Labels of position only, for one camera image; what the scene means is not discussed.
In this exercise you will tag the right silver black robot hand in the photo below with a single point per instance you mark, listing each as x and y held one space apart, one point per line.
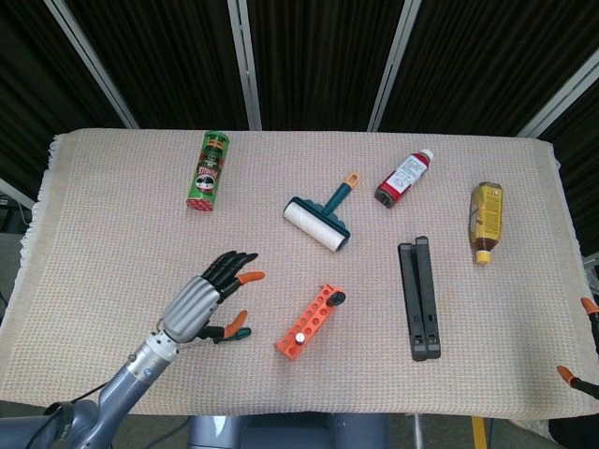
597 355

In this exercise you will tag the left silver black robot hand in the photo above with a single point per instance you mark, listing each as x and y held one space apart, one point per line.
189 308

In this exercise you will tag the green black striped screwdriver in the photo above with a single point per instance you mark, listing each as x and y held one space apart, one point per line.
244 332

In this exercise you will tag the orange screwdriver holder block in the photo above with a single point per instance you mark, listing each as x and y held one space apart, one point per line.
283 347

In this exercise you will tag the black slim precision screwdriver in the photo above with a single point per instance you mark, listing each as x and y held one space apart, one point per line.
299 337

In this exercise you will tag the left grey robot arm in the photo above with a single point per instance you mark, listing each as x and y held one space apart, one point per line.
131 388

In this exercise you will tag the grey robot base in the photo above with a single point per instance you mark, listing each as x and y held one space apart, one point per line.
281 435

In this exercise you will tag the black rectangular bars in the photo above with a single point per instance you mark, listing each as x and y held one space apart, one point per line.
421 299

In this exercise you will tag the beige woven table cloth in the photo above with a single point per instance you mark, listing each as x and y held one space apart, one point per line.
117 210

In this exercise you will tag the green Pringles can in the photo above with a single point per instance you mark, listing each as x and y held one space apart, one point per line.
208 173

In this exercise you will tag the teal lint roller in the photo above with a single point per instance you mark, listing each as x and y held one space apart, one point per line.
313 224

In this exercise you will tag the brown tea bottle yellow label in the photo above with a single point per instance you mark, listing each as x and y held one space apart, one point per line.
486 220

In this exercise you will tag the white table leg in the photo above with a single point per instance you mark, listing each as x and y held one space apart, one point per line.
418 435

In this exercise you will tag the red juice bottle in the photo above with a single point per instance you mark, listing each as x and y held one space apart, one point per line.
402 180

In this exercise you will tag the white partition post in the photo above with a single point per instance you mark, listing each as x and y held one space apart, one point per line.
14 192
92 65
244 65
391 65
561 98

